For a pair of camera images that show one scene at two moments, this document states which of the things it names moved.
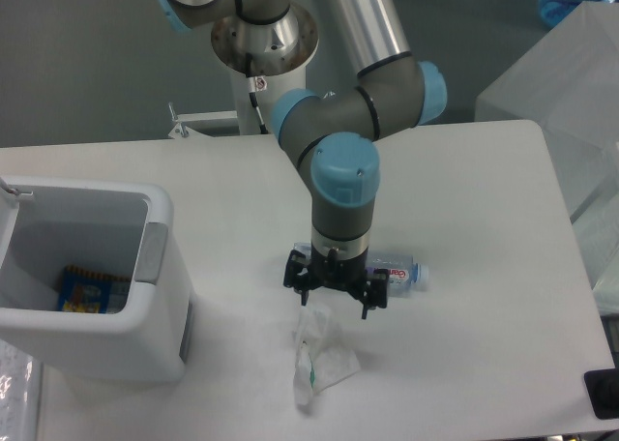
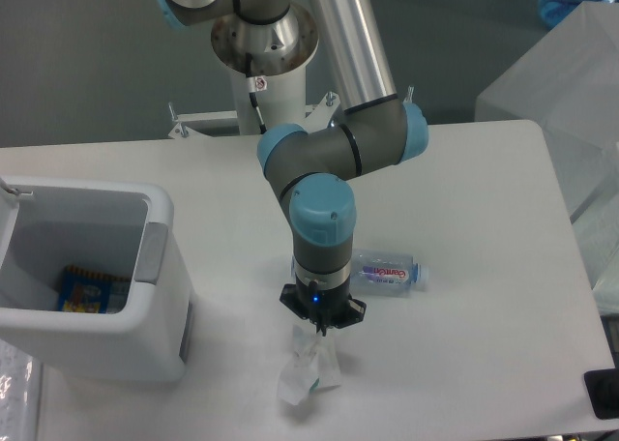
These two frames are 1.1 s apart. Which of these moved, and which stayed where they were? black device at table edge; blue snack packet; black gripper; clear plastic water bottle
Moved: black gripper
Stayed: clear plastic water bottle; blue snack packet; black device at table edge
